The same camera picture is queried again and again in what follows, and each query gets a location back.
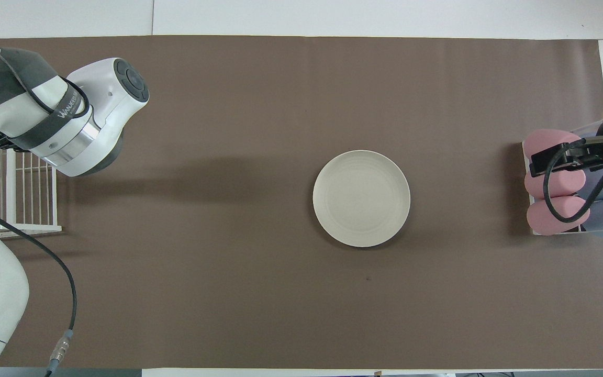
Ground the white round plate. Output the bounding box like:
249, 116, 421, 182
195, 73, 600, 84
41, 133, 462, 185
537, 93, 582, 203
312, 150, 411, 248

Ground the pink plastic cup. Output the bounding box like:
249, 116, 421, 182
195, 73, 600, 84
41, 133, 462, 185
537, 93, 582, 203
527, 195, 591, 236
524, 167, 587, 201
522, 129, 585, 161

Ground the brown table mat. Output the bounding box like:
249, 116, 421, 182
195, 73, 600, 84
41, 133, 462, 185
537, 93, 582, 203
0, 35, 603, 370

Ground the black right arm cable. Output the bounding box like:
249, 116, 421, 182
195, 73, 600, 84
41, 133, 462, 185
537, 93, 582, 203
542, 137, 603, 225

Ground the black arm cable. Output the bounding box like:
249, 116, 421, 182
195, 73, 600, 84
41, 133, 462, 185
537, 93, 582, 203
0, 37, 92, 377
542, 137, 603, 225

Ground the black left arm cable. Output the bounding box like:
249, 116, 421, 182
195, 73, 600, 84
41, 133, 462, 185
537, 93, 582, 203
0, 37, 92, 377

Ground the white wire dish rack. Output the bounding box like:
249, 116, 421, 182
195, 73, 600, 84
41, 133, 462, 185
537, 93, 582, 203
0, 146, 63, 239

